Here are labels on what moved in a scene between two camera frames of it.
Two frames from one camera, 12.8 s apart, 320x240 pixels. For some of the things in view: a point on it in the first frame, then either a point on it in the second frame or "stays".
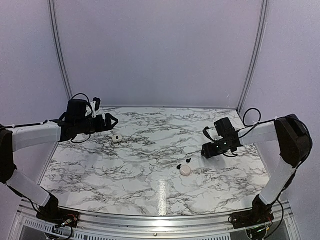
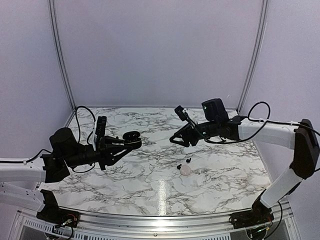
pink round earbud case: x=185 y=170 stays
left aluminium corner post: x=58 y=42 stays
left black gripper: x=100 y=125 → x=108 y=139
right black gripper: x=208 y=151 → x=177 y=134
